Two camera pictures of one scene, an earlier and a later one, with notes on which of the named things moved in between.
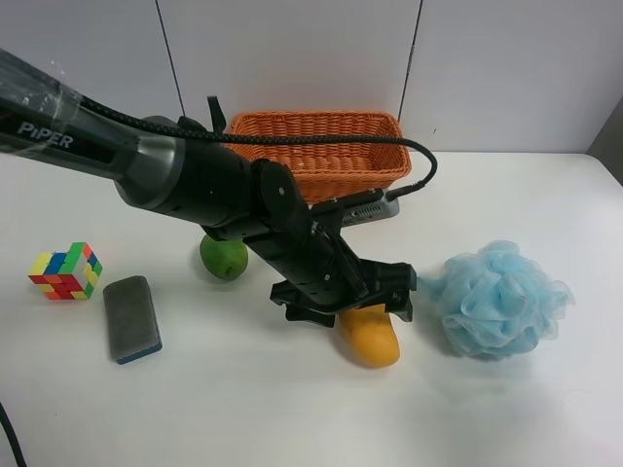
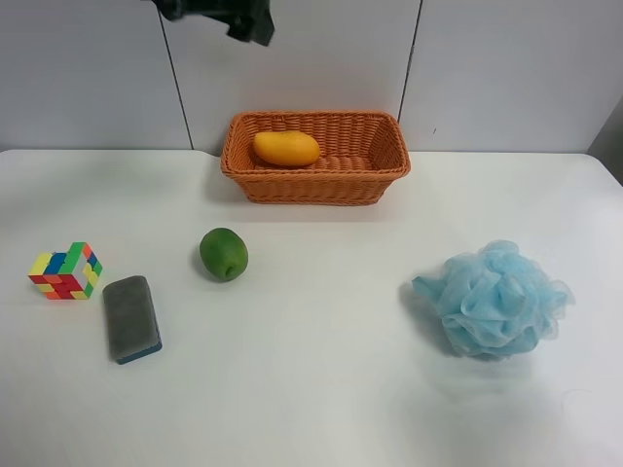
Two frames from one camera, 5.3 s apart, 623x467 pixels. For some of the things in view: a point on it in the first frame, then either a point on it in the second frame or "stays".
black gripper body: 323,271 -> 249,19
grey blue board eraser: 131,322 stays
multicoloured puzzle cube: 66,274 stays
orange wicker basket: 329,171 stays
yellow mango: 371,336 -> 287,148
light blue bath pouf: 497,302 stays
